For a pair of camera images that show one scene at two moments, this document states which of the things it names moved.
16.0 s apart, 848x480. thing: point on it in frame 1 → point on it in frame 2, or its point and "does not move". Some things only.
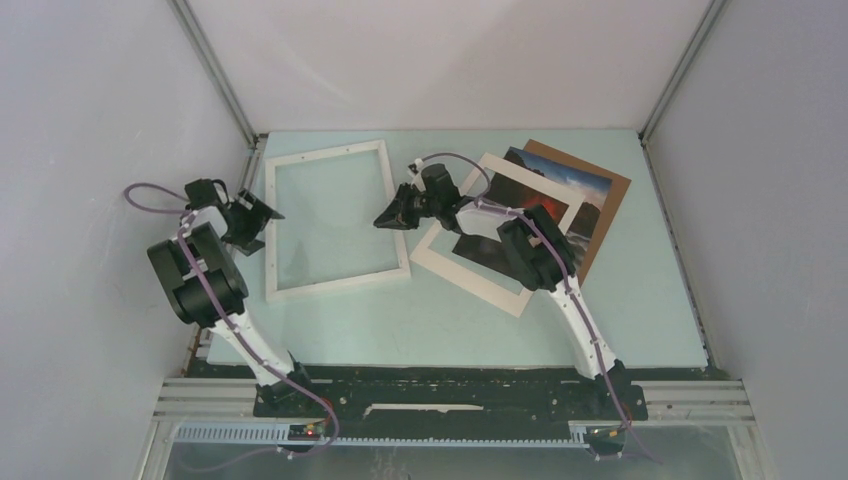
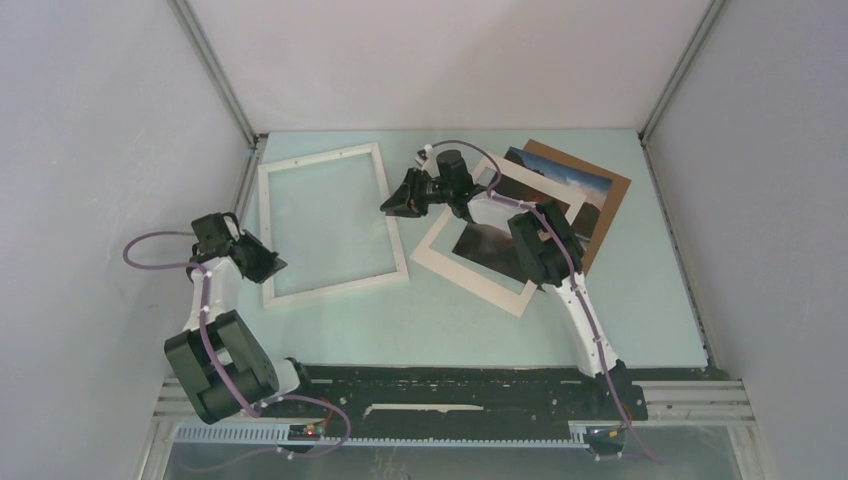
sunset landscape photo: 499,189 does not move
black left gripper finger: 255,209 → 254,260
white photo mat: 504,297 does not move
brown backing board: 612,202 does not move
